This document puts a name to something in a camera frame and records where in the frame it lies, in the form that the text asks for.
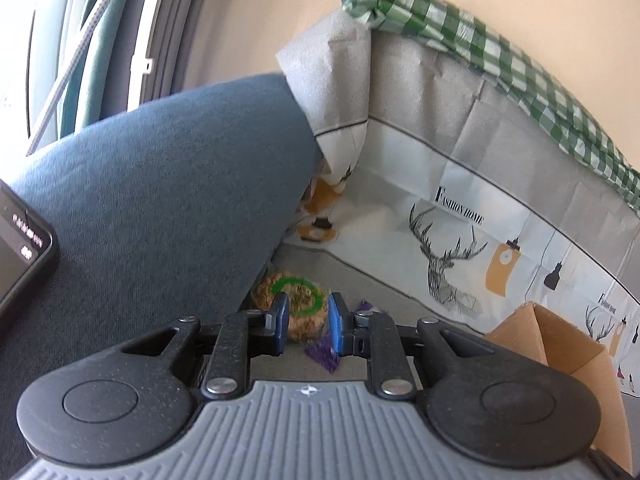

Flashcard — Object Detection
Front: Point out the purple chocolate bar wrapper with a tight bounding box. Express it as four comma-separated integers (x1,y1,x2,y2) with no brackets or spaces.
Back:
304,299,384,374

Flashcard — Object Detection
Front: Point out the grey curtain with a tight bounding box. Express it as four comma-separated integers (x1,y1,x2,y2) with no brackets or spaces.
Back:
76,0,204,124

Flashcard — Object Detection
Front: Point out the black smartphone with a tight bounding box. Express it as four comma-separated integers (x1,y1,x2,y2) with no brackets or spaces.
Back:
1,181,60,314

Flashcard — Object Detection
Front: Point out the grey deer print sofa cover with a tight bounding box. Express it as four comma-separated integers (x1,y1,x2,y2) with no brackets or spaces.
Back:
278,12,639,396

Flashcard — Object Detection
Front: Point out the green checkered cloth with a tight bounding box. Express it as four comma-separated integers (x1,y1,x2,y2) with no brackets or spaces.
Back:
341,0,639,210

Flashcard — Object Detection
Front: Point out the brown cardboard box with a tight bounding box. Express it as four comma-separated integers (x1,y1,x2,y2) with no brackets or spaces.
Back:
485,301,632,472

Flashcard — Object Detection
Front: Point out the green label round snack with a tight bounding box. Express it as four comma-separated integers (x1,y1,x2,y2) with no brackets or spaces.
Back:
250,272,329,341

